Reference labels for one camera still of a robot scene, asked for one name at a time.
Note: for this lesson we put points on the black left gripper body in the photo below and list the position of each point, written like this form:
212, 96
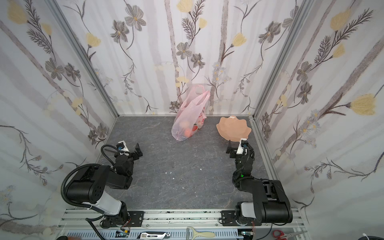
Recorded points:
132, 152

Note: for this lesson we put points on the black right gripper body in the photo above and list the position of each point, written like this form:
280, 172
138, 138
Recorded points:
235, 151

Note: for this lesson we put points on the pink scalloped plate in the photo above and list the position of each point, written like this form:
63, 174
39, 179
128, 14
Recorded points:
233, 129

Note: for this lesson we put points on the pink plastic bag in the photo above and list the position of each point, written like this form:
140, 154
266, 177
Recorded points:
192, 113

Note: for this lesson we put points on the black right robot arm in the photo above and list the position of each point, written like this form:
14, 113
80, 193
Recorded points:
269, 204

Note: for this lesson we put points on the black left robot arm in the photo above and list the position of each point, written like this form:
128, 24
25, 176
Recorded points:
85, 186

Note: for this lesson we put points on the silver black utility knife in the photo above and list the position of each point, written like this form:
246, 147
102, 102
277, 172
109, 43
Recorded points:
153, 236

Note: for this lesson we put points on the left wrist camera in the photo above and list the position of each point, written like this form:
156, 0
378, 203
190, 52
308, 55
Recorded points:
122, 147

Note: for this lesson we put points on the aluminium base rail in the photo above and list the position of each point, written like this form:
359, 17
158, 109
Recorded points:
73, 225

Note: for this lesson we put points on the red handled scissors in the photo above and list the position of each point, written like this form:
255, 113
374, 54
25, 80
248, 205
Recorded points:
280, 235

